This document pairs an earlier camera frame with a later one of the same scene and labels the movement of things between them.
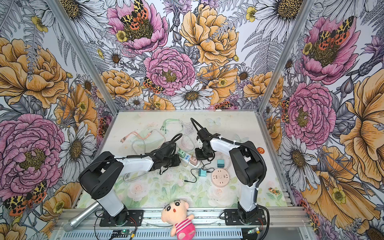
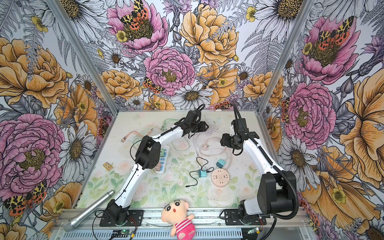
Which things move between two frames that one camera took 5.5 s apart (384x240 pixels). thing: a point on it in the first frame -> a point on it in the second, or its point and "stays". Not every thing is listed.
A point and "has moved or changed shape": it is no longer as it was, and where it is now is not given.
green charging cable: x=163 y=127 stays
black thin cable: x=203 y=169 has moved or changed shape
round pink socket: x=220 y=177 stays
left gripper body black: x=171 y=161 -> x=198 y=126
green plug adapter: x=182 y=153 has moved or changed shape
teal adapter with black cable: x=202 y=173 stays
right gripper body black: x=203 y=153 -> x=230 y=141
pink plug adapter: x=193 y=160 has moved or changed shape
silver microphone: x=69 y=225 stays
